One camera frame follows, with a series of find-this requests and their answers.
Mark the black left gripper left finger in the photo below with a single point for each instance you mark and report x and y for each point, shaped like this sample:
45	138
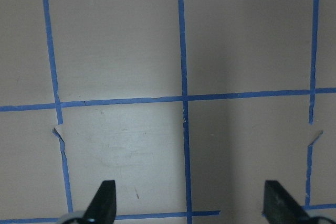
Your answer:
103	207

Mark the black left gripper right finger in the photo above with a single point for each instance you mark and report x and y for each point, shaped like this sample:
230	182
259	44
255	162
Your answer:
279	206

